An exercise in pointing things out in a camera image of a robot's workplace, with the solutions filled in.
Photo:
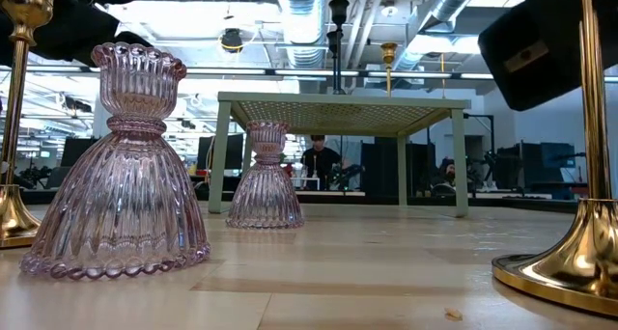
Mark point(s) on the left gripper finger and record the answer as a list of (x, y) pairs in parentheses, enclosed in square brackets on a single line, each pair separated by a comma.
[(132, 39)]

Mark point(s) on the gold metal candlestick holder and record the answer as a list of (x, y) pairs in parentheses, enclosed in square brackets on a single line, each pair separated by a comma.
[(14, 103), (389, 52), (591, 127)]

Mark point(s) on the pink ribbed glass candle holder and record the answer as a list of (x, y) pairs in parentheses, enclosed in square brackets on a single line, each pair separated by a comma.
[(120, 190), (265, 195)]

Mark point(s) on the black hanging ceiling dome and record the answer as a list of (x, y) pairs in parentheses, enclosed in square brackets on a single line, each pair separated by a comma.
[(232, 38)]

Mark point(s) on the black computer monitor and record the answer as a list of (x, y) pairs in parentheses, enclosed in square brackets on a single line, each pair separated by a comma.
[(236, 151), (69, 149)]

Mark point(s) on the dark desk with monitors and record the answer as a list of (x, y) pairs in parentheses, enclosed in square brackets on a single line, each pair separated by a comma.
[(555, 161)]

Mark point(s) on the white ceiling light strip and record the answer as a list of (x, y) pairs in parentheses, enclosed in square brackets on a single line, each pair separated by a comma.
[(289, 73), (420, 74)]

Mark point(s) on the person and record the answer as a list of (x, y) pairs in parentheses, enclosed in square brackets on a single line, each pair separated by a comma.
[(321, 163), (448, 173)]

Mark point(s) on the black cabinet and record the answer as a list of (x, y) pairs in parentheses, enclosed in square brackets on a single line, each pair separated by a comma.
[(381, 166)]

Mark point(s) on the green perforated metal shelf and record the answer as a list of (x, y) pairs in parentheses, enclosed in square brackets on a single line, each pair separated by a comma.
[(338, 99)]

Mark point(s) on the white box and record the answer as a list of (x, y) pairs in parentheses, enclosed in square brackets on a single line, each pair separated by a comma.
[(305, 183)]

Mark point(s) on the black metal rig frame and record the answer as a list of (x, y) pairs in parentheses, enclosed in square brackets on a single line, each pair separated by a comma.
[(531, 204)]

